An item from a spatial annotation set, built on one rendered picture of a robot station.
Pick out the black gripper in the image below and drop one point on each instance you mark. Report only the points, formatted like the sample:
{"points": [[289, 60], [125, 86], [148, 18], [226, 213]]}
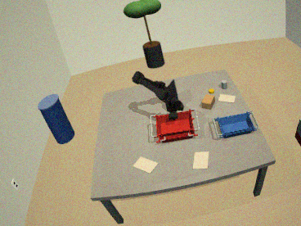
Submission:
{"points": [[172, 113]]}

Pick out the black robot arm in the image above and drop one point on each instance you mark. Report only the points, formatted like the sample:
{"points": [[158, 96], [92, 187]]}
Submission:
{"points": [[160, 90]]}

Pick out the beige flat rectangular panel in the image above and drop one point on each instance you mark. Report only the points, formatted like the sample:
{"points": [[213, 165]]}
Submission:
{"points": [[226, 98], [145, 165], [201, 160]]}

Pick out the grey cylinder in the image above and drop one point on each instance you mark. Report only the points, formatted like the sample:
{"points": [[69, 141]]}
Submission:
{"points": [[224, 84]]}

